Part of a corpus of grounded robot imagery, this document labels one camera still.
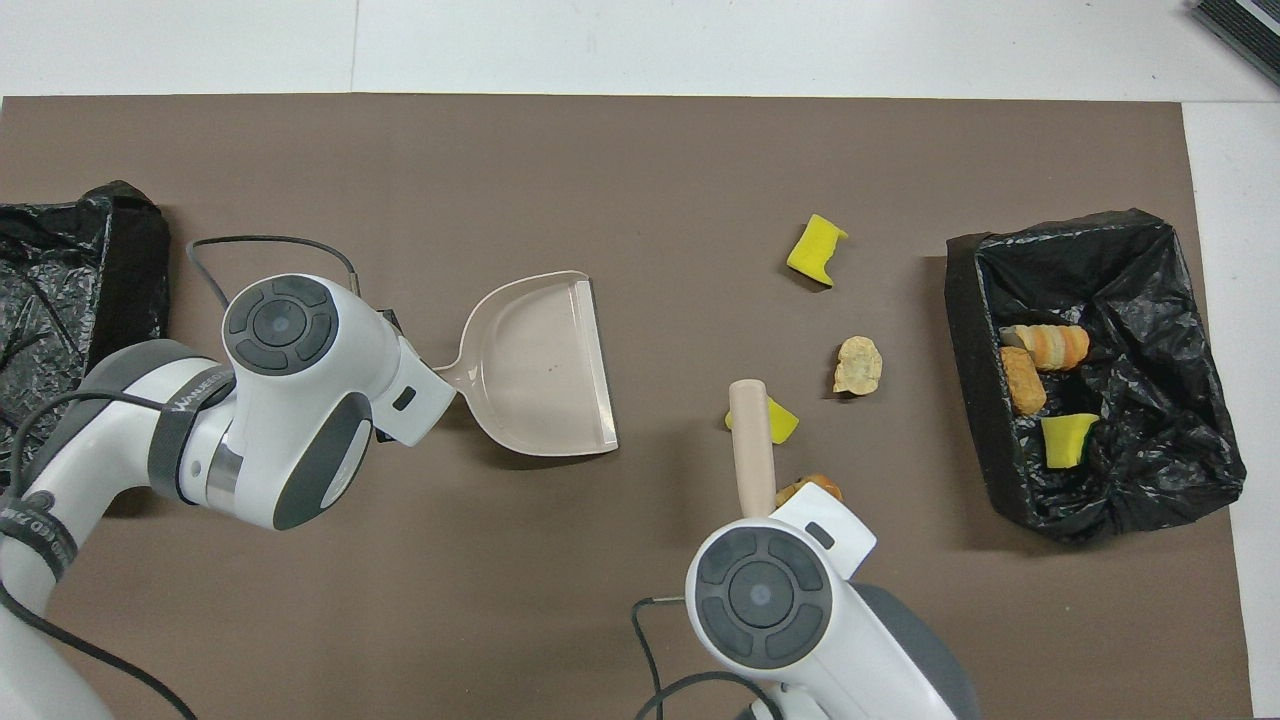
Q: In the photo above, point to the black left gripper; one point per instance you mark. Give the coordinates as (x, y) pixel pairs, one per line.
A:
(389, 322)

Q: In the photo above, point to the beige plastic dustpan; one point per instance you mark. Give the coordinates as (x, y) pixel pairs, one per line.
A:
(530, 370)

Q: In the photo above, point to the beige hand brush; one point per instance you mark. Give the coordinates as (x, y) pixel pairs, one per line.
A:
(752, 450)

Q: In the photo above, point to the yellow sponge piece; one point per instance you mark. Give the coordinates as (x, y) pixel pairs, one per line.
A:
(785, 422)
(1068, 440)
(815, 250)

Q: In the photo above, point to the small striped croissant piece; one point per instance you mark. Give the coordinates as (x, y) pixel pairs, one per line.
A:
(815, 487)

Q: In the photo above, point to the pale bread chunk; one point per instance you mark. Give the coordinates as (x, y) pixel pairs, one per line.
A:
(857, 365)

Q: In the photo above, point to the brown bread roll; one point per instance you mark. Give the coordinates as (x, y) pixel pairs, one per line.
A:
(1022, 385)

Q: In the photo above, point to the large striped croissant piece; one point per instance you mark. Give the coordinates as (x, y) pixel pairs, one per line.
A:
(1050, 346)

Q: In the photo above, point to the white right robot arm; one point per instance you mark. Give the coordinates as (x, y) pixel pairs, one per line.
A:
(800, 620)

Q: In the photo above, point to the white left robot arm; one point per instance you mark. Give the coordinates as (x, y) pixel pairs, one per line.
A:
(300, 400)

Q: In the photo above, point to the black bag lined bin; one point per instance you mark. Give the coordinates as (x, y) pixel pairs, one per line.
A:
(1150, 300)
(60, 280)

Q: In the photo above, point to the brown table mat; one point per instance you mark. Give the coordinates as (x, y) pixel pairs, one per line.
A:
(500, 600)

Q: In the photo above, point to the dark grey ribbed device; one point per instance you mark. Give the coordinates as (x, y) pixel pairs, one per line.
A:
(1245, 25)

